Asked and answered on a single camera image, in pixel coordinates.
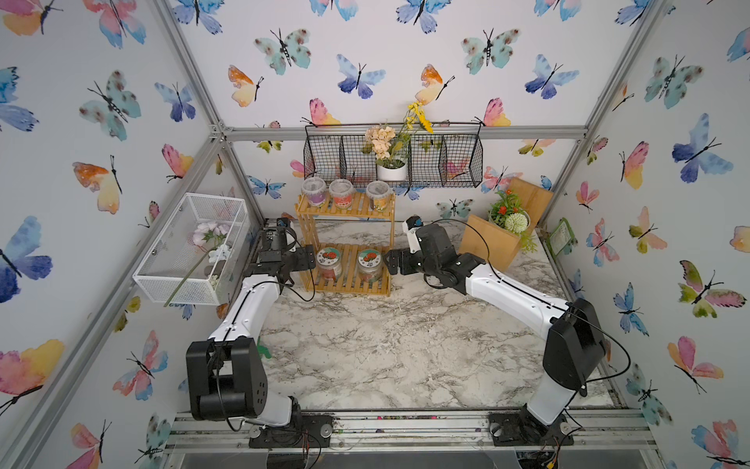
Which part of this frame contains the two-tier wooden shelf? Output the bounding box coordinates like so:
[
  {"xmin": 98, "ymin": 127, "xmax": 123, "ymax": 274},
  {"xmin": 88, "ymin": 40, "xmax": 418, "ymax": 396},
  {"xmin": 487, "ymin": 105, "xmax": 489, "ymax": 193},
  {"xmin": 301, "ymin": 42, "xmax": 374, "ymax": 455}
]
[{"xmin": 295, "ymin": 192, "xmax": 396, "ymax": 296}]

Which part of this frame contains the purple label seed jar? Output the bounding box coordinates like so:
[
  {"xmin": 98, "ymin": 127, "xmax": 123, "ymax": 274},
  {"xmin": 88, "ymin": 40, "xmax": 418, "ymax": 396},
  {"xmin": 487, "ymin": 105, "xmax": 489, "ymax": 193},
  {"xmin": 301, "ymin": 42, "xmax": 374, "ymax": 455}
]
[{"xmin": 302, "ymin": 177, "xmax": 328, "ymax": 207}]

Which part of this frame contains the yellow label seed jar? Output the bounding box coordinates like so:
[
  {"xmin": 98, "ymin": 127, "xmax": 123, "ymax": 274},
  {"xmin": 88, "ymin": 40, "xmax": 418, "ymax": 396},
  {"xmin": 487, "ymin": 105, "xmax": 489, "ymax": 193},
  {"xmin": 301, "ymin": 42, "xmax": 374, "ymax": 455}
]
[{"xmin": 365, "ymin": 181, "xmax": 392, "ymax": 212}]

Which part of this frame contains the red label seed jar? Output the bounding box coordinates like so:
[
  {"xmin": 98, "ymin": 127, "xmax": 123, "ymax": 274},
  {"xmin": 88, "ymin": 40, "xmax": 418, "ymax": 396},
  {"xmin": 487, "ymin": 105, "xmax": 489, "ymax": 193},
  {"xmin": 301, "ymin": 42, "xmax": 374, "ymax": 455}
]
[{"xmin": 328, "ymin": 179, "xmax": 355, "ymax": 210}]

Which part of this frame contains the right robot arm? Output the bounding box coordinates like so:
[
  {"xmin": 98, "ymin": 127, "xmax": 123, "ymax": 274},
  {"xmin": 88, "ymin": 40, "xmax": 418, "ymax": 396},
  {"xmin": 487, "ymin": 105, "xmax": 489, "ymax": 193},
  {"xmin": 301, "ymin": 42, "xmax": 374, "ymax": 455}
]
[{"xmin": 384, "ymin": 216, "xmax": 609, "ymax": 447}]

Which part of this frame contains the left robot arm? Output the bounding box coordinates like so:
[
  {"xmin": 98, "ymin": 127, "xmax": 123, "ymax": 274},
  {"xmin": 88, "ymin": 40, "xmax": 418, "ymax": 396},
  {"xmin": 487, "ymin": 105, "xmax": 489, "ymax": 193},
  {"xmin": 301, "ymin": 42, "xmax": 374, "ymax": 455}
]
[{"xmin": 186, "ymin": 217, "xmax": 316, "ymax": 433}]

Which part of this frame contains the left tomato lid jar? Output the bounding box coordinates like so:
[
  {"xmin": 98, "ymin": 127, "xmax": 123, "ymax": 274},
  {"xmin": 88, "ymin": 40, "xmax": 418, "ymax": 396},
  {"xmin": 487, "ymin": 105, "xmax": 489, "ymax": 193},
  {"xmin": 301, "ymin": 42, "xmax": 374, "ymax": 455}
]
[{"xmin": 316, "ymin": 247, "xmax": 343, "ymax": 281}]

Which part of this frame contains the tomato lid jar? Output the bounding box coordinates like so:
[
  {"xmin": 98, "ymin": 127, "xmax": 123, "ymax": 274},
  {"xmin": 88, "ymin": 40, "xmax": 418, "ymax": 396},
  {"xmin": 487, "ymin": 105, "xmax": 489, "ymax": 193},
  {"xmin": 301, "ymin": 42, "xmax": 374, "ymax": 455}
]
[
  {"xmin": 357, "ymin": 248, "xmax": 383, "ymax": 283},
  {"xmin": 316, "ymin": 247, "xmax": 343, "ymax": 281}
]

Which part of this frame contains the right tomato lid jar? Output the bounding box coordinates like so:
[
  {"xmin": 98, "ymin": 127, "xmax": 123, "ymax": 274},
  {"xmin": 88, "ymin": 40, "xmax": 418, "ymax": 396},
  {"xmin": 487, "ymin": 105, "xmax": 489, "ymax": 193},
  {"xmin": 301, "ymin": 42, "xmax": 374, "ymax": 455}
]
[{"xmin": 357, "ymin": 248, "xmax": 383, "ymax": 283}]

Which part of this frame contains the wooden planter box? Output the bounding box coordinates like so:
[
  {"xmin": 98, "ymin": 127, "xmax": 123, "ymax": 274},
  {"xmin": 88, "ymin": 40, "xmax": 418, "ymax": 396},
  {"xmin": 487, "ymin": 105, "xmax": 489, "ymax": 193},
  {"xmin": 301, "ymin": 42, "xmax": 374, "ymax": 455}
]
[{"xmin": 459, "ymin": 178, "xmax": 553, "ymax": 272}]

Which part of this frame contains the pink artificial flower stem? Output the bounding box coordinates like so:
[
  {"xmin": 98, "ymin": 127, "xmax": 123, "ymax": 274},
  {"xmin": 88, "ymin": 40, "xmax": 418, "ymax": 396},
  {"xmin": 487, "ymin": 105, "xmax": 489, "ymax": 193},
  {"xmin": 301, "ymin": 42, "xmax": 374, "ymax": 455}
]
[{"xmin": 163, "ymin": 221, "xmax": 232, "ymax": 307}]

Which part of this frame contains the red green potted plant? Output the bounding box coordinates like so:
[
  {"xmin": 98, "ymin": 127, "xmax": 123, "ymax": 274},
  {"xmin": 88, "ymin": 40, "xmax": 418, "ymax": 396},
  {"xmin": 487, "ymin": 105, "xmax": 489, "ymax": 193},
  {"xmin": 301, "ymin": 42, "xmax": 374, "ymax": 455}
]
[{"xmin": 488, "ymin": 189, "xmax": 537, "ymax": 253}]

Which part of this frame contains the white pot with flowers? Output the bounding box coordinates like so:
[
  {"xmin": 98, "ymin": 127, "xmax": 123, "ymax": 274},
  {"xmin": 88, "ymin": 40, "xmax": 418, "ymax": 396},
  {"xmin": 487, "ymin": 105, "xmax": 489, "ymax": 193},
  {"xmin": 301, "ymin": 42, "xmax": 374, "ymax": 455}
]
[{"xmin": 361, "ymin": 101, "xmax": 434, "ymax": 182}]

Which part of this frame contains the small green framed sign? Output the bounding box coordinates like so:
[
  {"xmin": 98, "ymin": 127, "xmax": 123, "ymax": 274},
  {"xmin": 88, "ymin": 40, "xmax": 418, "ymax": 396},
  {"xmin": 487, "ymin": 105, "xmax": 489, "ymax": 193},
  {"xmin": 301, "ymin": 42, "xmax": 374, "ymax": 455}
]
[{"xmin": 547, "ymin": 218, "xmax": 578, "ymax": 257}]

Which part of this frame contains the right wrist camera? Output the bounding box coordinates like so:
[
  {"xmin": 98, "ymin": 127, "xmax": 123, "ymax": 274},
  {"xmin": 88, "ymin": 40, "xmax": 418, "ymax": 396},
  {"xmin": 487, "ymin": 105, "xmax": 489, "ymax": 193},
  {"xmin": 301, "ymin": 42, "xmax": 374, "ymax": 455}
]
[{"xmin": 402, "ymin": 215, "xmax": 424, "ymax": 254}]

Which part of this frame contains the white mesh wall basket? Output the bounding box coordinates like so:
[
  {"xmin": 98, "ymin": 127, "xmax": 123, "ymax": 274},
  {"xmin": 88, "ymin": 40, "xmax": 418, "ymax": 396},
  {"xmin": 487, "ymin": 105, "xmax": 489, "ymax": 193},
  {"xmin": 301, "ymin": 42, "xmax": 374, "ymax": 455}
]
[{"xmin": 133, "ymin": 193, "xmax": 249, "ymax": 306}]

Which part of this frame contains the black wire wall basket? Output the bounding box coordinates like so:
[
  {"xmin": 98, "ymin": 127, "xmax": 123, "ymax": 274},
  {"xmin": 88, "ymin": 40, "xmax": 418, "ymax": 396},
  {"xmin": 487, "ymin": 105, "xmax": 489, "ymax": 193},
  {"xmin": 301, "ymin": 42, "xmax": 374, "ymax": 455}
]
[{"xmin": 303, "ymin": 124, "xmax": 484, "ymax": 189}]

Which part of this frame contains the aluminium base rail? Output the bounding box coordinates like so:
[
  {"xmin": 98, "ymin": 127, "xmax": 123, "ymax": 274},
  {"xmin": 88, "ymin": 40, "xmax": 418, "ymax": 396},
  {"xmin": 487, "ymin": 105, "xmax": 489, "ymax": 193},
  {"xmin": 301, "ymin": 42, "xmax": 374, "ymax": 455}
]
[{"xmin": 166, "ymin": 408, "xmax": 657, "ymax": 455}]

